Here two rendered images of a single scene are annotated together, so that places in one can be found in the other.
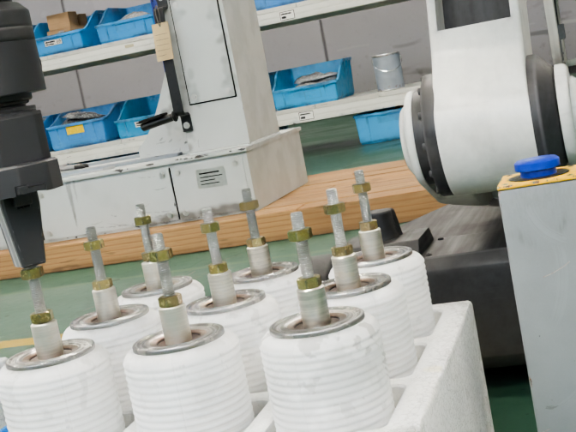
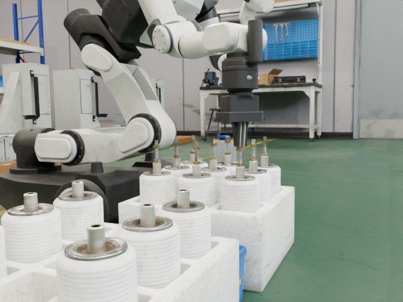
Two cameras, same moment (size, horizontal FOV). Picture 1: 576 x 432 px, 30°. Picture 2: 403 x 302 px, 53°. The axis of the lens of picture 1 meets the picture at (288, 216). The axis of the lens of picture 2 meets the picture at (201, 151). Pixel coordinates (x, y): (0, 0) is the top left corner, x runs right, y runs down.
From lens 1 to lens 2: 1.49 m
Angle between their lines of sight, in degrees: 83
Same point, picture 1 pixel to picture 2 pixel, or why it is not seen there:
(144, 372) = (268, 177)
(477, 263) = (136, 177)
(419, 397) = not seen: hidden behind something
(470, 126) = (167, 129)
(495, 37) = (158, 105)
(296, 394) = (277, 181)
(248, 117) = not seen: outside the picture
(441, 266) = (128, 178)
